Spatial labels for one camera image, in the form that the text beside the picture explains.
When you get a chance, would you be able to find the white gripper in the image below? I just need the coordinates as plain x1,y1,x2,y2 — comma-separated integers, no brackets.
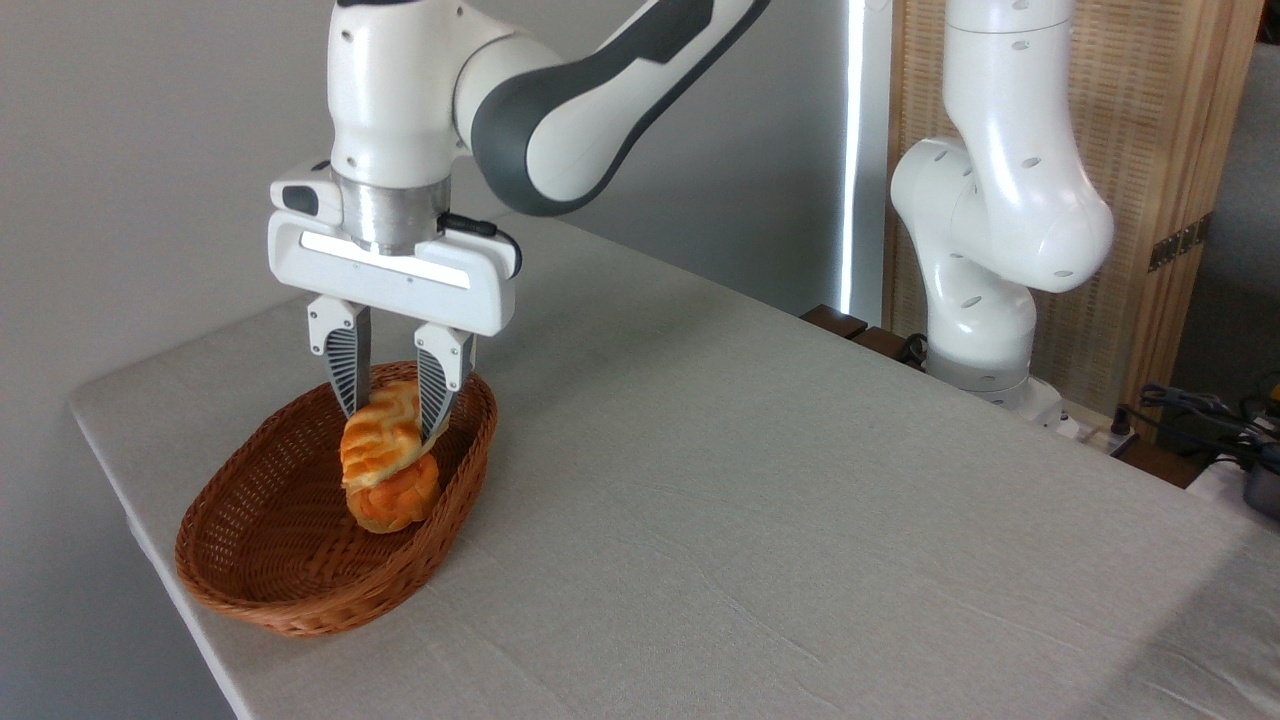
267,160,521,446

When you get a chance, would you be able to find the long braided bread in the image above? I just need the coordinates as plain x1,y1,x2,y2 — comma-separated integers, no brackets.
339,380,431,491

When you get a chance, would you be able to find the round orange bread roll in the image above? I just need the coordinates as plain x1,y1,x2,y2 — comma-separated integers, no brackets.
345,455,442,535

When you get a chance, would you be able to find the brown woven wicker basket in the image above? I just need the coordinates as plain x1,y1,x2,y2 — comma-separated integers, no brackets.
175,361,499,639

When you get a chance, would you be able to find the grey tablecloth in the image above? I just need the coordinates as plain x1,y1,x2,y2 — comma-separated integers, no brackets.
68,212,1280,720

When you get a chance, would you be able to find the dark brown wooden board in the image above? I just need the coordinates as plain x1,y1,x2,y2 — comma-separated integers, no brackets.
800,305,926,366

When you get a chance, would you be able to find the white power strip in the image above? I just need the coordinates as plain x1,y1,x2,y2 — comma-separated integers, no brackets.
1050,405,1141,456

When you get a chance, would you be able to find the wooden folding screen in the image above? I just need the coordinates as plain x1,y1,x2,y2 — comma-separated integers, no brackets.
885,0,1266,441

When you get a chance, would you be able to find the dark metal screen hinge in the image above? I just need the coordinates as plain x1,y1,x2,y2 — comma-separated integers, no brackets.
1148,213,1213,273

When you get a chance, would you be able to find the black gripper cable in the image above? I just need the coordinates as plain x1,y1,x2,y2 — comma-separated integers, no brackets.
438,212,523,276

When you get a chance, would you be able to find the black cable bundle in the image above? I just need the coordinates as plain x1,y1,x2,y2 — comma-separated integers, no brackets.
1115,383,1280,471

